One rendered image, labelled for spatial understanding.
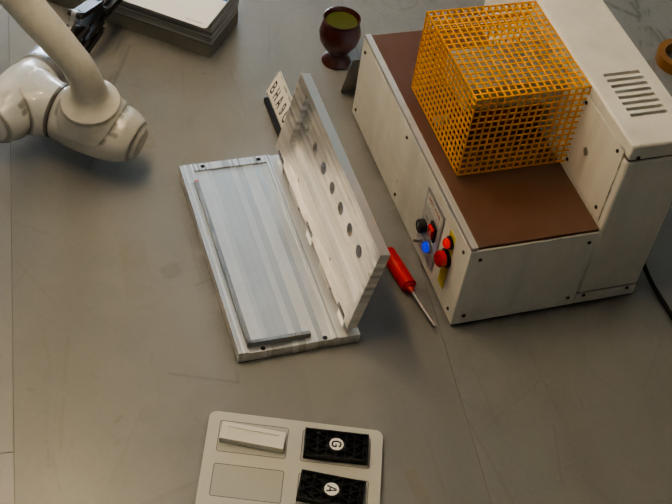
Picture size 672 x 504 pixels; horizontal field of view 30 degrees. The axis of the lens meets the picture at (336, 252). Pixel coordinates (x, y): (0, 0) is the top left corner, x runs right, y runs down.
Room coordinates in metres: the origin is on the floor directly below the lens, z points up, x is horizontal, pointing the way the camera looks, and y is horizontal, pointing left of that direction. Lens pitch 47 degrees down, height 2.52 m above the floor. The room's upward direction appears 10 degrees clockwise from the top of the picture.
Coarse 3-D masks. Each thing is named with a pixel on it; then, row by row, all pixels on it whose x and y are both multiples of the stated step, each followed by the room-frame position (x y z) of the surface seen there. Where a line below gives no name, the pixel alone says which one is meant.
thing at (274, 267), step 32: (224, 160) 1.67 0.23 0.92; (256, 160) 1.68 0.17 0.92; (192, 192) 1.57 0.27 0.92; (224, 192) 1.59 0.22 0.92; (256, 192) 1.60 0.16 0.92; (288, 192) 1.61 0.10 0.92; (224, 224) 1.51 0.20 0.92; (256, 224) 1.52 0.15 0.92; (288, 224) 1.53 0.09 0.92; (224, 256) 1.43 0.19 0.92; (256, 256) 1.45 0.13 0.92; (288, 256) 1.46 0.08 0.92; (224, 288) 1.36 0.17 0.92; (256, 288) 1.38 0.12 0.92; (288, 288) 1.39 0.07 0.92; (320, 288) 1.40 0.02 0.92; (256, 320) 1.31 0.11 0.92; (288, 320) 1.32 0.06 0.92; (320, 320) 1.33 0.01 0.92; (256, 352) 1.24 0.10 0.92; (288, 352) 1.26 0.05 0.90
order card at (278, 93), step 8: (280, 72) 1.89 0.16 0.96; (280, 80) 1.88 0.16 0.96; (272, 88) 1.88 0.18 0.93; (280, 88) 1.86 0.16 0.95; (272, 96) 1.87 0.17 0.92; (280, 96) 1.85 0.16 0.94; (288, 96) 1.83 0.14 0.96; (272, 104) 1.85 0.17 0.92; (280, 104) 1.83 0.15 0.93; (288, 104) 1.82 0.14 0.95; (280, 112) 1.82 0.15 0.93; (280, 120) 1.80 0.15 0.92
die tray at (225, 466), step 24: (216, 432) 1.08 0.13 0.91; (288, 432) 1.11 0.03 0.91; (360, 432) 1.13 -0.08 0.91; (216, 456) 1.04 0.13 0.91; (240, 456) 1.05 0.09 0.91; (264, 456) 1.06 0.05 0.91; (288, 456) 1.06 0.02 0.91; (216, 480) 1.00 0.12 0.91; (240, 480) 1.01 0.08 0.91; (264, 480) 1.01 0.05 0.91; (288, 480) 1.02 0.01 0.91
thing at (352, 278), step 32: (288, 128) 1.69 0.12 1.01; (320, 128) 1.62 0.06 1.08; (288, 160) 1.65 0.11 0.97; (320, 160) 1.58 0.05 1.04; (320, 192) 1.54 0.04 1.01; (352, 192) 1.45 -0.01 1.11; (320, 224) 1.48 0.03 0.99; (352, 224) 1.43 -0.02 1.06; (320, 256) 1.45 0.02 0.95; (352, 256) 1.39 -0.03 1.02; (384, 256) 1.32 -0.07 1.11; (352, 288) 1.35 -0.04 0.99; (352, 320) 1.31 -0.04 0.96
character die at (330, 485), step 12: (300, 480) 1.02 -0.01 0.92; (312, 480) 1.03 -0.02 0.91; (324, 480) 1.03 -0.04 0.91; (336, 480) 1.03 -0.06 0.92; (348, 480) 1.03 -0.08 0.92; (360, 480) 1.04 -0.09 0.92; (300, 492) 1.00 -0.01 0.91; (312, 492) 1.01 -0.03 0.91; (324, 492) 1.00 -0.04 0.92; (336, 492) 1.01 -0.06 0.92; (348, 492) 1.01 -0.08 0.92; (360, 492) 1.02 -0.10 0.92
